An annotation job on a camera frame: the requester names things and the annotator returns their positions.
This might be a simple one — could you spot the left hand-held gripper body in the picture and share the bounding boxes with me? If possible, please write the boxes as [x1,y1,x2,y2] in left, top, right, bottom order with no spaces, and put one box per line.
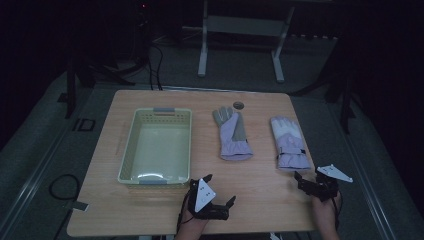
[187,178,231,221]

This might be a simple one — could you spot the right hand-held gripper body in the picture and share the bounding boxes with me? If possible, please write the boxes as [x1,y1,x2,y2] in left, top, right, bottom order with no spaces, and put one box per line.
[301,164,354,203]

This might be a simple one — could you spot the lavender and white ski glove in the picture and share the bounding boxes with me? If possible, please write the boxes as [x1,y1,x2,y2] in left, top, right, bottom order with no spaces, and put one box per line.
[269,115,312,172]

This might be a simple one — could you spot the lavender glove with grey palm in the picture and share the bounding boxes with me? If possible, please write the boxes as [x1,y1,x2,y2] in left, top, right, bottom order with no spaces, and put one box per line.
[212,106,254,162]

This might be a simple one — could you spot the pale green plastic basket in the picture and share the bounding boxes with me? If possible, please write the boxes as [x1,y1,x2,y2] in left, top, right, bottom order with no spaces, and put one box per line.
[117,107,193,186]

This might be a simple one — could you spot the person's right hand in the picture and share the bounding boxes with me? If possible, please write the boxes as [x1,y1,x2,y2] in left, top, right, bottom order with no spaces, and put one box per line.
[311,194,342,240]

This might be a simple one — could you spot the person's left hand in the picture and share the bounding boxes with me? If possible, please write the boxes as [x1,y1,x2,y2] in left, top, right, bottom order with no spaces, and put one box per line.
[175,213,209,240]

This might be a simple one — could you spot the black tripod stand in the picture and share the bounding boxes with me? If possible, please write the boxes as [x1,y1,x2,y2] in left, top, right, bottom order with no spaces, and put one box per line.
[289,66,365,135]
[57,49,136,120]

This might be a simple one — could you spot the grey tape strip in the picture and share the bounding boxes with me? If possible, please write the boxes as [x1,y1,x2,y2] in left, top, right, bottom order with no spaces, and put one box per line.
[70,200,90,213]

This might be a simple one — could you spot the white metal stand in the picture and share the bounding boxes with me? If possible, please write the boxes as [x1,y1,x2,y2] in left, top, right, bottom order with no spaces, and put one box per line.
[181,0,296,84]

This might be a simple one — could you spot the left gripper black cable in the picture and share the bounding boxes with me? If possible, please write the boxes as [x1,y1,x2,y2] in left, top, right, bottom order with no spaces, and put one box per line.
[176,191,195,234]

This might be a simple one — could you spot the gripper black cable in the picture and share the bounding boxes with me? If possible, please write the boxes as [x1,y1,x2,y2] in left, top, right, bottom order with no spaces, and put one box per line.
[176,191,195,234]
[331,189,342,232]

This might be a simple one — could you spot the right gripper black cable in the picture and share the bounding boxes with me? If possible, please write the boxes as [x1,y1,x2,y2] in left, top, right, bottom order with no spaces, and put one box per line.
[331,189,342,232]

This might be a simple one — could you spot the black hanging cables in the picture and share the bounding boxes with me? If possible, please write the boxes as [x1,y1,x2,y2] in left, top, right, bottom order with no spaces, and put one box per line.
[145,42,165,92]

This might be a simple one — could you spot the black cable loop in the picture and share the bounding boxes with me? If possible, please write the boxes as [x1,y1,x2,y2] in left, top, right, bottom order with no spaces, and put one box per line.
[48,173,81,202]

